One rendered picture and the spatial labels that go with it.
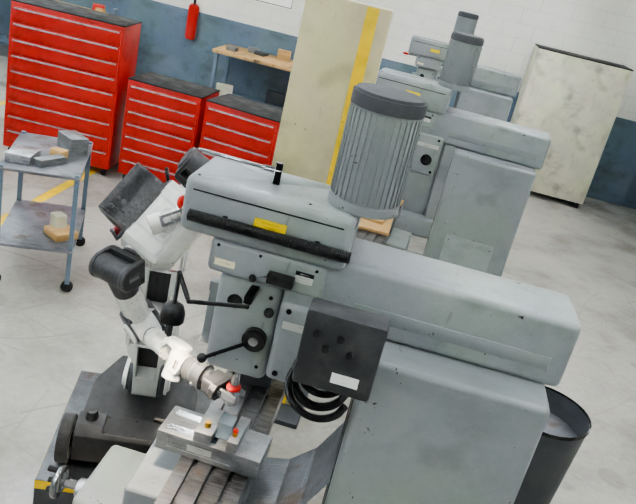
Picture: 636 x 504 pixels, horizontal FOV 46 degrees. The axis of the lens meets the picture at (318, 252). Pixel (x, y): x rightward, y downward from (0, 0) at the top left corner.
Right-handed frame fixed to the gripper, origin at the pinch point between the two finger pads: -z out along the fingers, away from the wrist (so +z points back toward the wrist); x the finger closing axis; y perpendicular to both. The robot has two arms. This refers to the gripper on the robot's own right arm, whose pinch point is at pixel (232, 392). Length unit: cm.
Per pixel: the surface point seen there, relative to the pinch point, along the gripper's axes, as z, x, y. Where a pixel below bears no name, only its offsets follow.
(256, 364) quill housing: -10.0, -6.8, -18.8
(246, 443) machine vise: -6.6, 4.5, 18.4
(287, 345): -17.9, -5.8, -29.0
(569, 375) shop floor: -65, 366, 117
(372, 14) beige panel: 64, 159, -108
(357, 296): -32, 1, -49
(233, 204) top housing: 3, -15, -66
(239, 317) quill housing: -2.7, -9.6, -32.2
